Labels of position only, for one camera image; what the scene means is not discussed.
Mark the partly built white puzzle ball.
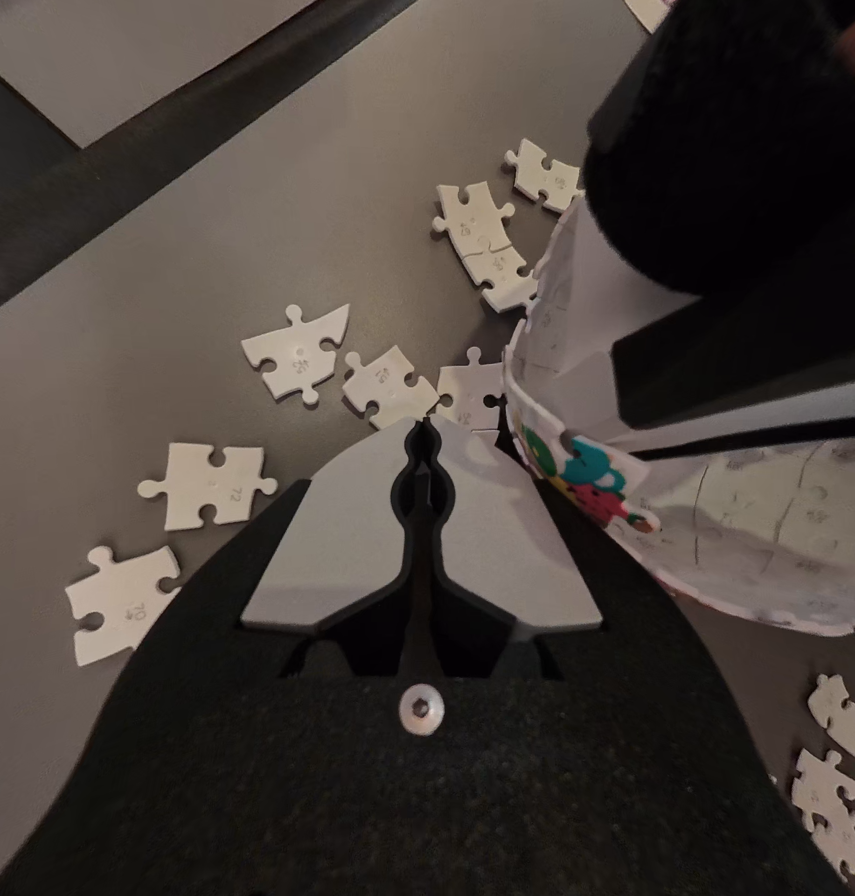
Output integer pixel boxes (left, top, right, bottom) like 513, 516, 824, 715
502, 266, 855, 638

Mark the single white puzzle piece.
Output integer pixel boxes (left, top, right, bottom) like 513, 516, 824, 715
808, 672, 855, 760
792, 749, 855, 877

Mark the puzzle pieces group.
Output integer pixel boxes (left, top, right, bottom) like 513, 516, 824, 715
67, 138, 585, 666

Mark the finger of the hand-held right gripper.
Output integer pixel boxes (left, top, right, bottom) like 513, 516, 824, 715
628, 378, 855, 460

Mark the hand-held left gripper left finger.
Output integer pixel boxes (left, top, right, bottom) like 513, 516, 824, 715
242, 418, 425, 639

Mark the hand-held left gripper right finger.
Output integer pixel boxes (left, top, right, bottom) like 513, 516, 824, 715
428, 418, 603, 639

